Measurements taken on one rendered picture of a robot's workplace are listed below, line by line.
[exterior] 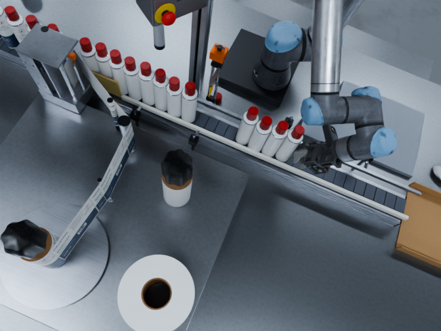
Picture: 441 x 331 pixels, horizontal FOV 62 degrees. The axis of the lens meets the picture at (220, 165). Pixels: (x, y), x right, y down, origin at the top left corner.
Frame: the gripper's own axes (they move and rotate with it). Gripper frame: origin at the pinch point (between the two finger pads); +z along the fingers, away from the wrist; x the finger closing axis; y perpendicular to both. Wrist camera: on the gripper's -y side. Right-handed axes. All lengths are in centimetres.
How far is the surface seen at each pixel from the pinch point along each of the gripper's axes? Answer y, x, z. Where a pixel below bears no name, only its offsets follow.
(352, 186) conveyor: -0.1, 23.1, -6.9
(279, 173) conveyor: 5.6, 2.1, 7.6
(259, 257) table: 35.5, 7.0, 8.2
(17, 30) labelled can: 3, -92, 43
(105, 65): 2, -65, 27
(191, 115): 2.2, -33.5, 18.6
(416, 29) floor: -194, 106, 46
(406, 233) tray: 6.4, 46.8, -15.3
